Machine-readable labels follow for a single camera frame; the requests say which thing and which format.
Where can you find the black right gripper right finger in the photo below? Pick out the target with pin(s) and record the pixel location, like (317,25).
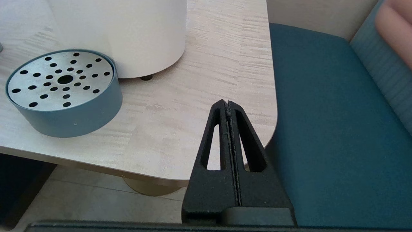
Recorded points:
(264,190)

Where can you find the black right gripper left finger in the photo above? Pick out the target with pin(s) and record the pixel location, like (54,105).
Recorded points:
(209,193)

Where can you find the large blue perforated drip tray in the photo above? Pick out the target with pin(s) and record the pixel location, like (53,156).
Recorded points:
(74,116)

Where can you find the large tea dispenser white base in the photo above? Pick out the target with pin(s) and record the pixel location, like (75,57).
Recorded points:
(135,35)

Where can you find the pink bolster cushion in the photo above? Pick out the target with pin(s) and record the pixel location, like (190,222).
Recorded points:
(397,35)

